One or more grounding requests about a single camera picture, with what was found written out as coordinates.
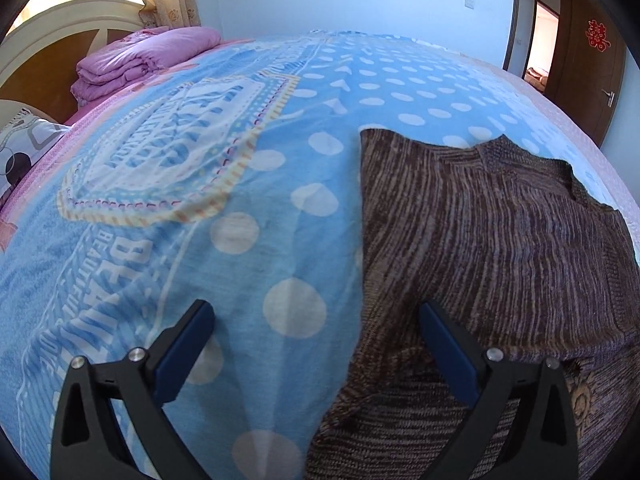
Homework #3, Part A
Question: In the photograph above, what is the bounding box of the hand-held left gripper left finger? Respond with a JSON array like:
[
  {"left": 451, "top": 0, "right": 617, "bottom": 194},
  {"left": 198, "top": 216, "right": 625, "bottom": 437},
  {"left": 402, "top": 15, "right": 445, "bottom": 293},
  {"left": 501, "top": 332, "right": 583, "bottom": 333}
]
[{"left": 50, "top": 299, "right": 217, "bottom": 480}]

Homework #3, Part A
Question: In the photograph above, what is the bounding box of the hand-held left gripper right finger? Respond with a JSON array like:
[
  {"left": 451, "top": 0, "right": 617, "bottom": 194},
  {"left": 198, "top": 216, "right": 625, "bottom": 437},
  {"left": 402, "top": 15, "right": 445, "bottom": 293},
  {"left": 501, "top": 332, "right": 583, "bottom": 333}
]
[{"left": 419, "top": 301, "right": 581, "bottom": 480}]

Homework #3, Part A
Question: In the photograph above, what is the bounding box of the brown knitted sweater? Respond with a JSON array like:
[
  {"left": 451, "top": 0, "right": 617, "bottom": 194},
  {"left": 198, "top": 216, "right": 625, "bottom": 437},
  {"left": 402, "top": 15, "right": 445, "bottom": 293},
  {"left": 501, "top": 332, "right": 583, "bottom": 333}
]
[{"left": 302, "top": 128, "right": 640, "bottom": 480}]

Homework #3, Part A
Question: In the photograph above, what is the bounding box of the blue dotted printed blanket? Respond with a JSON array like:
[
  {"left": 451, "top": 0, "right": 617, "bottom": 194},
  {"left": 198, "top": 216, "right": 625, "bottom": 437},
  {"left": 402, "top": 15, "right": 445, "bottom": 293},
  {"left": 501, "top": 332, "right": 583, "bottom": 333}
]
[{"left": 0, "top": 30, "right": 608, "bottom": 480}]

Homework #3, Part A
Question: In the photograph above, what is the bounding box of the white patterned pillow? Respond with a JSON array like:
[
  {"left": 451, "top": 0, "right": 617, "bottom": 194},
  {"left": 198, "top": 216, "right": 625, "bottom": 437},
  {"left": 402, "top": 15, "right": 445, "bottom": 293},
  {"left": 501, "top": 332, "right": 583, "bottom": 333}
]
[{"left": 0, "top": 100, "right": 73, "bottom": 206}]

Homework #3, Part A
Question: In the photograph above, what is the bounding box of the folded pink quilt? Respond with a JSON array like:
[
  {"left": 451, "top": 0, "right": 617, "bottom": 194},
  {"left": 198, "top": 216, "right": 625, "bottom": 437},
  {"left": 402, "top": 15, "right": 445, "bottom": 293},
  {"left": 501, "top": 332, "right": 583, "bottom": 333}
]
[{"left": 70, "top": 27, "right": 223, "bottom": 108}]

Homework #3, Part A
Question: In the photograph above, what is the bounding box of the brown wooden door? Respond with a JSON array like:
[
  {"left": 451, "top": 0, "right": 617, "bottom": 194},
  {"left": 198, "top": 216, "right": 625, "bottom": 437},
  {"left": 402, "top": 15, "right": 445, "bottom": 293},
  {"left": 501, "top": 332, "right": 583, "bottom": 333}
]
[{"left": 544, "top": 0, "right": 628, "bottom": 146}]

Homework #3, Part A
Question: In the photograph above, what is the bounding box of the cream and wood headboard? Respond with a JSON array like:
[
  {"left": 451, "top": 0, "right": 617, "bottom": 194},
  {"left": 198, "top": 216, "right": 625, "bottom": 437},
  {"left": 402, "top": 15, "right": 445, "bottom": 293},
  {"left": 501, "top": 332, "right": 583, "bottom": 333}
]
[{"left": 0, "top": 0, "right": 151, "bottom": 126}]

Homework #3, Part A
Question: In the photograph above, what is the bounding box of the red paper door decoration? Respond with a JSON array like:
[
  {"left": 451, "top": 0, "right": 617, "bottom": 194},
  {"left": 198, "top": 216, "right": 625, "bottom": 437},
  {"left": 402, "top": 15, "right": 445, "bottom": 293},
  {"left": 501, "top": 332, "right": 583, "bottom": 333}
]
[{"left": 586, "top": 20, "right": 610, "bottom": 53}]

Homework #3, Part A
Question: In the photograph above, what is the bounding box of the dark wooden door frame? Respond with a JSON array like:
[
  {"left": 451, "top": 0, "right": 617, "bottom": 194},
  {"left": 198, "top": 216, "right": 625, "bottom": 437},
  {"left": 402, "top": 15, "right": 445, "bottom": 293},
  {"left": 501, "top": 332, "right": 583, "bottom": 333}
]
[{"left": 502, "top": 0, "right": 538, "bottom": 73}]

